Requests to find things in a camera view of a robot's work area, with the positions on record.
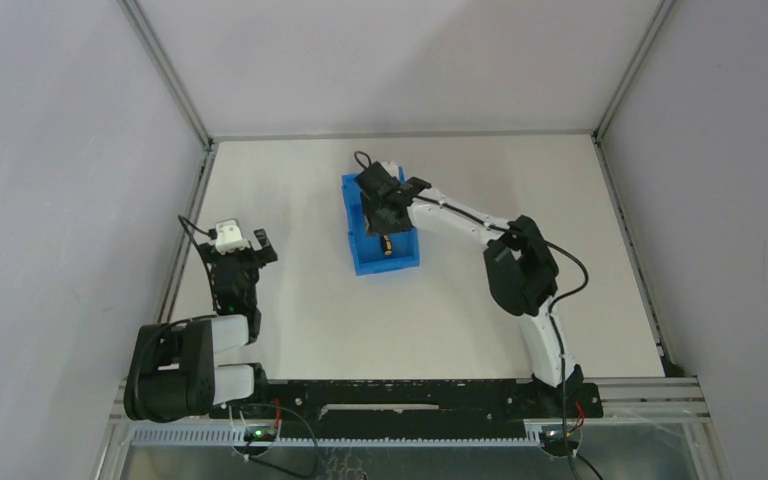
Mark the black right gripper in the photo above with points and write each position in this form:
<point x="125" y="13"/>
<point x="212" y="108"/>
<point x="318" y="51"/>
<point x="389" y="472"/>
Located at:
<point x="373" y="223"/>

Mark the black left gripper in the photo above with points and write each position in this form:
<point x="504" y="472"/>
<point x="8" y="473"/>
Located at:
<point x="237" y="257"/>

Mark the yellow black screwdriver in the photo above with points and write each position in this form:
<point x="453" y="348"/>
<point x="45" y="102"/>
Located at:
<point x="386" y="245"/>

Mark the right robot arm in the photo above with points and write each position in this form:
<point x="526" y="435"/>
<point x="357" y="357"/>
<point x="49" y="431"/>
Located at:
<point x="519" y="262"/>

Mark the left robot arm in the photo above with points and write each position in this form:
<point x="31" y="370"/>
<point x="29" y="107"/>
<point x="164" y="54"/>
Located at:
<point x="173" y="372"/>

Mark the blue plastic bin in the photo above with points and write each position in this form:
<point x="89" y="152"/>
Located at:
<point x="368" y="255"/>

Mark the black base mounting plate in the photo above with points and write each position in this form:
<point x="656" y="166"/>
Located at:
<point x="435" y="408"/>

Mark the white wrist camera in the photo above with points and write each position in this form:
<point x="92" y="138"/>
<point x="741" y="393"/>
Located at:
<point x="229" y="237"/>

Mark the white slotted cable duct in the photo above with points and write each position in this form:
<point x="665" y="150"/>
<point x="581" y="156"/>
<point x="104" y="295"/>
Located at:
<point x="225" y="435"/>

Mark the aluminium frame rail back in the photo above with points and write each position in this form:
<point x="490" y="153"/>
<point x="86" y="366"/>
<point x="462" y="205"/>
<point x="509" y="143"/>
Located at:
<point x="403" y="134"/>

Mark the aluminium frame rail right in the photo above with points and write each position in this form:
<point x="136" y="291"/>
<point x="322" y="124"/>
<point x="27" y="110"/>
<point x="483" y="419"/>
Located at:
<point x="652" y="33"/>

